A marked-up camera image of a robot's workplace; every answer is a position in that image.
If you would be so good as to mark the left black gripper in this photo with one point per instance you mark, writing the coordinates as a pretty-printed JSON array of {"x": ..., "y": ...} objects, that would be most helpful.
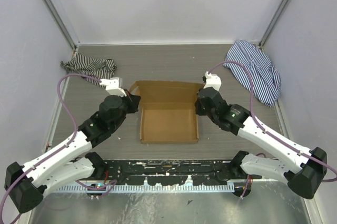
[{"x": 134, "y": 100}]

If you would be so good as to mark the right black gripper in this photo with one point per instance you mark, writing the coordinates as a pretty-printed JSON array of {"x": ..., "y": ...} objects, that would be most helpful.
[{"x": 198, "y": 110}]

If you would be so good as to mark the brown cardboard box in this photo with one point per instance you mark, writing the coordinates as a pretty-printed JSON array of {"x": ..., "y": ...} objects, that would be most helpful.
[{"x": 167, "y": 111}]

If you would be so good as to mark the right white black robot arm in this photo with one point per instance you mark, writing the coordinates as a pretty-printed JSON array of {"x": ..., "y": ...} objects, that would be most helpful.
[{"x": 300, "y": 168}]

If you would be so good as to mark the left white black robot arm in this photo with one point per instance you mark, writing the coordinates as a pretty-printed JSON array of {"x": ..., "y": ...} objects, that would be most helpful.
[{"x": 28, "y": 184}]

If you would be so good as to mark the black white striped cloth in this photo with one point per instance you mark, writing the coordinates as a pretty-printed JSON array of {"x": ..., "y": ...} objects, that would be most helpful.
[{"x": 95, "y": 67}]

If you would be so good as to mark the blue white striped cloth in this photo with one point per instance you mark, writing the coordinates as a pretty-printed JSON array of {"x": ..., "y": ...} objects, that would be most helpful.
[{"x": 246, "y": 61}]

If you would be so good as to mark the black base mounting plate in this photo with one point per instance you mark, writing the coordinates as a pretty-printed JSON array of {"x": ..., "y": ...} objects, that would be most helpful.
[{"x": 169, "y": 172}]

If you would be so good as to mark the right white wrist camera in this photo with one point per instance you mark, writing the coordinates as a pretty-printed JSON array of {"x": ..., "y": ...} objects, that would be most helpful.
[{"x": 212, "y": 80}]

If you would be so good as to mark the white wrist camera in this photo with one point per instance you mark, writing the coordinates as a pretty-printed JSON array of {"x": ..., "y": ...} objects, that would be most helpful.
[
  {"x": 212, "y": 80},
  {"x": 113, "y": 86}
]

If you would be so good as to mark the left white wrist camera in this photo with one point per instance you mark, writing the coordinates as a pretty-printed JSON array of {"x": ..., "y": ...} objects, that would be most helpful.
[{"x": 113, "y": 86}]

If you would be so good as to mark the slotted grey cable duct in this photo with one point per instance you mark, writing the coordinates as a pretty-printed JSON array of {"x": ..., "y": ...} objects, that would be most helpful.
[{"x": 124, "y": 189}]

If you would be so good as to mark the right aluminium frame post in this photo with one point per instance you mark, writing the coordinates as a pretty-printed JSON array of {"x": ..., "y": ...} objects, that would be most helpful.
[{"x": 273, "y": 22}]

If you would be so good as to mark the aluminium frame post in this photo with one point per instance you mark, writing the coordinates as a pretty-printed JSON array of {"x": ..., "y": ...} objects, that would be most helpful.
[
  {"x": 50, "y": 5},
  {"x": 273, "y": 22}
]

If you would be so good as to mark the left aluminium frame post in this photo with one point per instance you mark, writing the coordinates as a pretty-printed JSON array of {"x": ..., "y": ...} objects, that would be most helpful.
[{"x": 50, "y": 5}]

